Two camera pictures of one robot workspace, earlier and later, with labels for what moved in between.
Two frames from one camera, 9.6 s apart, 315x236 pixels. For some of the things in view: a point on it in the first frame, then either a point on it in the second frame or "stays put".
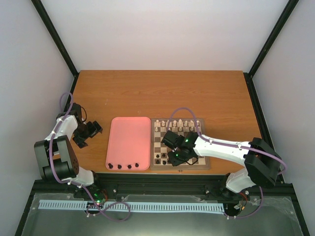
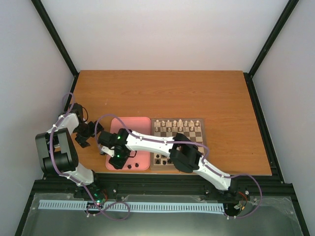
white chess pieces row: [178, 125] stays put
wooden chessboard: [159, 151] stays put
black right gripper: [175, 162] -> [119, 164]
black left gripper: [79, 140] stays put
